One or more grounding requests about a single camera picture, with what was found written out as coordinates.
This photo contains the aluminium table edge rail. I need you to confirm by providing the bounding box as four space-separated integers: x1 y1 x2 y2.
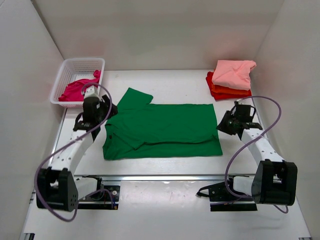
74 174 261 182

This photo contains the green t shirt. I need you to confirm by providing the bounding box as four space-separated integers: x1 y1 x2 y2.
102 88 223 161

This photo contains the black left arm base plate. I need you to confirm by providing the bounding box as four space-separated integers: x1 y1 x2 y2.
78 180 121 211

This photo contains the orange t shirt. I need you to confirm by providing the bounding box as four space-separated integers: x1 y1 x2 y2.
212 84 249 95

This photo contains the salmon pink folded t shirt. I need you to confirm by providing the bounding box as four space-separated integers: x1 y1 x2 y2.
212 60 257 91

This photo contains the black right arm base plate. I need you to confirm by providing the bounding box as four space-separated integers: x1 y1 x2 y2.
196 182 258 213

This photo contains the red t shirt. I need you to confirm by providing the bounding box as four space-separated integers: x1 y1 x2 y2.
205 71 252 101

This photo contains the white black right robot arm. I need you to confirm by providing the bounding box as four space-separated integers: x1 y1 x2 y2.
217 102 298 206

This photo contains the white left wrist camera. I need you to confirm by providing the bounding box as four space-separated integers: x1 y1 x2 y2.
83 85 100 99

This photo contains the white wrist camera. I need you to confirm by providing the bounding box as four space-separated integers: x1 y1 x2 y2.
83 85 100 99
234 98 244 105

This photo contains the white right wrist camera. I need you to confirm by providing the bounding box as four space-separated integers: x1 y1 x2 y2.
234 98 244 105

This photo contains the white plastic basket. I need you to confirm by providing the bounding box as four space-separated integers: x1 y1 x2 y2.
50 57 105 108

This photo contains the magenta t shirt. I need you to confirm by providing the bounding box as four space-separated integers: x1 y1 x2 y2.
58 70 102 102

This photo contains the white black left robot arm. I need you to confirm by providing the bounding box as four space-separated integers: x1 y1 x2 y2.
35 95 118 212

